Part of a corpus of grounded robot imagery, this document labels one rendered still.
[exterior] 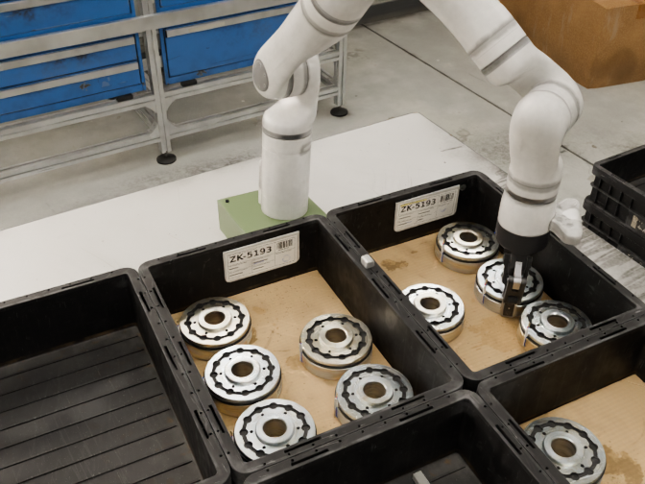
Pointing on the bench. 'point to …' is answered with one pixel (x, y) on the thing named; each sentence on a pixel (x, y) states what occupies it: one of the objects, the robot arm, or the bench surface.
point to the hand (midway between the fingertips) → (509, 296)
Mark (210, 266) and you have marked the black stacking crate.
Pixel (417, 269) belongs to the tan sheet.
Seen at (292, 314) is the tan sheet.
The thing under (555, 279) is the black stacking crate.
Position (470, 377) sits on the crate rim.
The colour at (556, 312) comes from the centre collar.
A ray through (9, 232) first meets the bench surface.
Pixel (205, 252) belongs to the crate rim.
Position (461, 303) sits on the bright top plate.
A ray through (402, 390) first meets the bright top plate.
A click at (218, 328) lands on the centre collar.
